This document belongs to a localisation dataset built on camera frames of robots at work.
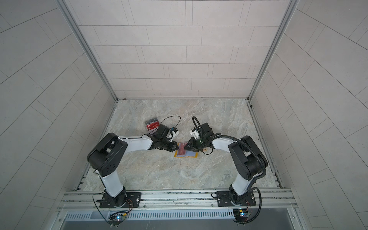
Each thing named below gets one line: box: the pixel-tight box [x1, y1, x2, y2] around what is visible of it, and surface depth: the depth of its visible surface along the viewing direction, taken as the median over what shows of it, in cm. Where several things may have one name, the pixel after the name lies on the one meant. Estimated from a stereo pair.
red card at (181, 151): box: [177, 142, 188, 156], surface depth 88 cm
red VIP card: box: [146, 120, 160, 130], surface depth 97 cm
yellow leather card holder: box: [173, 141, 198, 158], surface depth 86 cm
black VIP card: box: [144, 117, 158, 125], surface depth 98 cm
